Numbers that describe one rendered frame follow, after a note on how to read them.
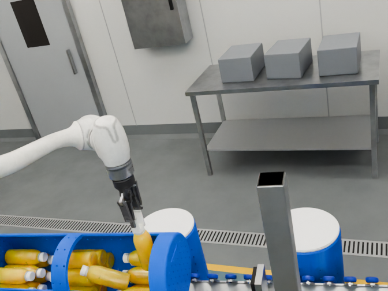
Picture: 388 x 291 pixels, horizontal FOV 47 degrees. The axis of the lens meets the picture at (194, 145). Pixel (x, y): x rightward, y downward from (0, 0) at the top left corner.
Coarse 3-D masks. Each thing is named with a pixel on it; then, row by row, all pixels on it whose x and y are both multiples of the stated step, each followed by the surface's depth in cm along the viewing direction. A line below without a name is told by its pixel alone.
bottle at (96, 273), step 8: (88, 272) 167; (96, 272) 167; (104, 272) 168; (112, 272) 168; (120, 272) 170; (96, 280) 167; (104, 280) 167; (112, 280) 167; (120, 280) 167; (128, 280) 168; (120, 288) 168
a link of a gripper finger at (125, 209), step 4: (124, 200) 148; (124, 204) 148; (120, 208) 150; (124, 208) 150; (128, 208) 151; (124, 212) 151; (128, 212) 151; (124, 216) 152; (128, 216) 151; (132, 220) 153
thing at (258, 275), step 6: (258, 264) 162; (258, 270) 160; (264, 270) 162; (252, 276) 159; (258, 276) 157; (264, 276) 162; (252, 282) 156; (258, 282) 155; (264, 282) 161; (252, 288) 156; (258, 288) 155; (264, 288) 160
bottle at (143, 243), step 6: (138, 234) 159; (144, 234) 160; (138, 240) 160; (144, 240) 160; (150, 240) 162; (138, 246) 160; (144, 246) 160; (150, 246) 162; (138, 252) 163; (144, 252) 162; (150, 252) 162; (144, 258) 163; (144, 264) 164
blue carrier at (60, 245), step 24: (0, 240) 198; (24, 240) 200; (48, 240) 196; (72, 240) 174; (96, 240) 189; (120, 240) 185; (168, 240) 161; (0, 264) 197; (120, 264) 190; (168, 264) 157; (0, 288) 177; (48, 288) 194; (168, 288) 155
